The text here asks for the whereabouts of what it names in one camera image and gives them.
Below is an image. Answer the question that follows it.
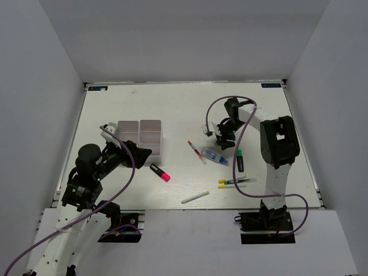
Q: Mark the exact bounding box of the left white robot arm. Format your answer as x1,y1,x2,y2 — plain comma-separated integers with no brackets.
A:
28,141,152,275

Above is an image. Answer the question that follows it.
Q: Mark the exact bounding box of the clear blue spray bottle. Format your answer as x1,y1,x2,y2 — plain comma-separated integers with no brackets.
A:
201,148,229,166

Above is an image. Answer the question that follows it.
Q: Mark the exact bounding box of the left white organizer bin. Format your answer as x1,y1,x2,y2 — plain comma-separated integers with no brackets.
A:
116,121,139,146

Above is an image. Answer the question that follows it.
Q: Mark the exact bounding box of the white organizer bin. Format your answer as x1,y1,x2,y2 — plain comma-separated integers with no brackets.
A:
116,121,139,146
139,120,163,164

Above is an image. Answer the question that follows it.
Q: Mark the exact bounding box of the right white organizer bin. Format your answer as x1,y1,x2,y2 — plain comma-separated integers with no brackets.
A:
139,120,163,164

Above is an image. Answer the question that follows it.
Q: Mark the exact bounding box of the upper yellow tip marker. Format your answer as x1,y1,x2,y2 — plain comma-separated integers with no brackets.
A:
218,175,246,184

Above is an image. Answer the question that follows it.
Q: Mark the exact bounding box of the lower yellow tip marker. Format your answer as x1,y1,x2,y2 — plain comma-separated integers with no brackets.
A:
218,183,248,189

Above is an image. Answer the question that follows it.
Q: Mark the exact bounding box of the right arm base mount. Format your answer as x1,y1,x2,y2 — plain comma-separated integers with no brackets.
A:
234,212,296,245

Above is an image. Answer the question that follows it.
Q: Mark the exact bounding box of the red pen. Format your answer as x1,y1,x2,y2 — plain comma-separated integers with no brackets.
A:
187,140,207,165

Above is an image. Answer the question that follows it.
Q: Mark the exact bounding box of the pink black highlighter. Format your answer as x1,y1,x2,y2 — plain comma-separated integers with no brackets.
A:
149,164,171,182

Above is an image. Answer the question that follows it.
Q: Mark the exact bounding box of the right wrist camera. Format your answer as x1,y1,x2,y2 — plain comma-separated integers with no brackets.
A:
202,121,221,137

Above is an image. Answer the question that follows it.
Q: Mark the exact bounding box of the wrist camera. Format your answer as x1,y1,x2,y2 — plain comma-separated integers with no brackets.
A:
100,122,120,147
202,121,221,137

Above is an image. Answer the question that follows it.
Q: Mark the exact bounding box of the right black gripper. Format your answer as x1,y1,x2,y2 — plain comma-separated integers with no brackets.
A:
213,119,246,151

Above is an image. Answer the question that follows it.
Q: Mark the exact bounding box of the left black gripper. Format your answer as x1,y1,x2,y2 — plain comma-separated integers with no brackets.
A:
95,137,152,180

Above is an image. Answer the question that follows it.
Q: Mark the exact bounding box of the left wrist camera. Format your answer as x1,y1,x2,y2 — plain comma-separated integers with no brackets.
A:
100,122,120,147

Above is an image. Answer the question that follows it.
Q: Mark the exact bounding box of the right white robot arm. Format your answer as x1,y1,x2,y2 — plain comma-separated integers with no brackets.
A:
212,96,300,229

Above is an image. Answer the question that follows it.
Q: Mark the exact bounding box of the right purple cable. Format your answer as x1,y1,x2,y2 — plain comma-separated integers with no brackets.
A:
205,97,309,238

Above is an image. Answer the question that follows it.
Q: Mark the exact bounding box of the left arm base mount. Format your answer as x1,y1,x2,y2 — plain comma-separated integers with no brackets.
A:
98,210,145,243

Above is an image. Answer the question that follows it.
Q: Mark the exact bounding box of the green black highlighter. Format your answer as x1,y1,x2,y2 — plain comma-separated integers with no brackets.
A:
236,149,244,173

